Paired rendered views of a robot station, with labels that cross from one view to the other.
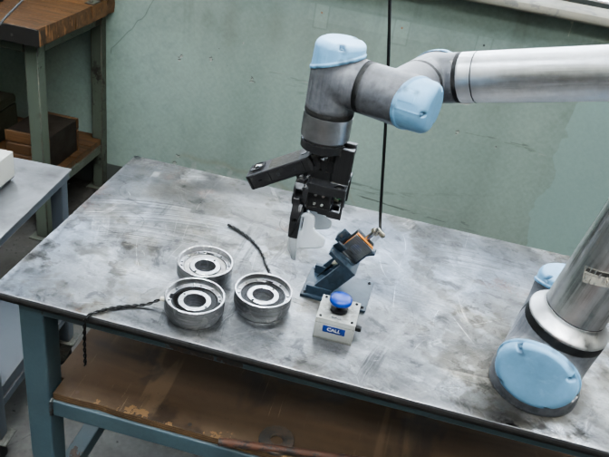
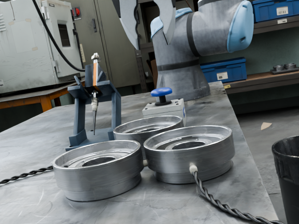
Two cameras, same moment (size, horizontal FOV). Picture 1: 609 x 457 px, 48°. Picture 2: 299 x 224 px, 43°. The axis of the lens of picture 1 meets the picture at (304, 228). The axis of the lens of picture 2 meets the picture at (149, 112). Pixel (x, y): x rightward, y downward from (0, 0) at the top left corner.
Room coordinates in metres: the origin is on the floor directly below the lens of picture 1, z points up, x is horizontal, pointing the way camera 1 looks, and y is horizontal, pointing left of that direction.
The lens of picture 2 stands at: (0.97, 0.60, 0.95)
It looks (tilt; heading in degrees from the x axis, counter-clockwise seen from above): 10 degrees down; 272
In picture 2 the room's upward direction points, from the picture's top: 10 degrees counter-clockwise
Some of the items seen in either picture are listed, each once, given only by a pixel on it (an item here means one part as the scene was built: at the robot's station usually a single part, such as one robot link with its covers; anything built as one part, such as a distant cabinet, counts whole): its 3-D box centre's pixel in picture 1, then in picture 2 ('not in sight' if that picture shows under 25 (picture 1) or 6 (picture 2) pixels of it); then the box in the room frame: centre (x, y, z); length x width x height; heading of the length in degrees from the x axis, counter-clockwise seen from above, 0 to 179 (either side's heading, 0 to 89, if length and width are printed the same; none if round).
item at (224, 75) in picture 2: not in sight; (221, 71); (0.29, -3.50, 0.56); 0.52 x 0.38 x 0.22; 169
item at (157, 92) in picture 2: (339, 307); (163, 101); (0.97, -0.08, 0.85); 0.04 x 0.04 x 0.05
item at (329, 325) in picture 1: (340, 319); (165, 114); (0.97, -0.09, 0.82); 0.08 x 0.07 x 0.05; 82
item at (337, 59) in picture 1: (337, 77); not in sight; (0.96, -0.01, 1.26); 0.09 x 0.08 x 0.11; 64
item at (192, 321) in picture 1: (194, 304); (189, 153); (0.95, 0.17, 0.82); 0.10 x 0.10 x 0.04
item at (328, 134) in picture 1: (326, 125); not in sight; (0.97, -0.01, 1.18); 0.08 x 0.08 x 0.05
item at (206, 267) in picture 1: (205, 269); (100, 169); (1.06, 0.17, 0.82); 0.10 x 0.10 x 0.04
